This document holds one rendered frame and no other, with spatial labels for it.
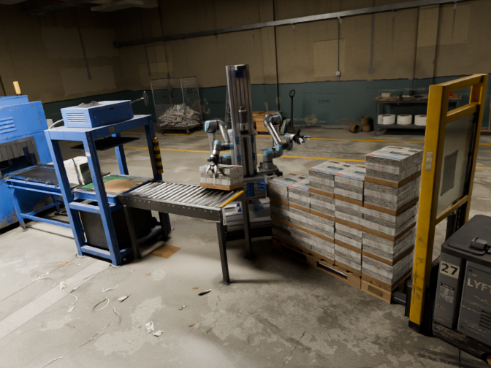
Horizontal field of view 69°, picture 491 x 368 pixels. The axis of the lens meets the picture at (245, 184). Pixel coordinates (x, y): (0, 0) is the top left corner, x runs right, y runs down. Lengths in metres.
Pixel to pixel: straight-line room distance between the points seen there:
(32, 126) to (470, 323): 5.83
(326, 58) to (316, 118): 1.62
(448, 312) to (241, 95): 2.92
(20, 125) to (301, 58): 7.14
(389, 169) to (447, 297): 0.98
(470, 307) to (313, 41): 8.45
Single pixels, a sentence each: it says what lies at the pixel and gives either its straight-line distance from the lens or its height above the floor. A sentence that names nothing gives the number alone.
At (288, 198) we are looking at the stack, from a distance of 3.73.
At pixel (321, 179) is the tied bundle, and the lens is 3.35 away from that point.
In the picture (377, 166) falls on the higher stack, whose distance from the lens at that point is 2.99.
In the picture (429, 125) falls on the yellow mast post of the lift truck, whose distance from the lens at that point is 2.52.
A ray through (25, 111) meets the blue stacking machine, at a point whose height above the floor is 1.63.
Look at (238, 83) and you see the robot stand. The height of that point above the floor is 1.83.
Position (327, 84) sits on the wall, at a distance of 10.27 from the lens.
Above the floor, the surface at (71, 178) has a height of 0.86.
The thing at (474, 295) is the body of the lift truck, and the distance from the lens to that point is 2.88.
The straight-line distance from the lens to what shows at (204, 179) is 3.80.
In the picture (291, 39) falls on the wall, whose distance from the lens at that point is 10.56.
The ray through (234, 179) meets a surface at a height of 0.92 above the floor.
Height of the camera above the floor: 2.10
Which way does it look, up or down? 20 degrees down
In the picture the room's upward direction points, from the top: 5 degrees counter-clockwise
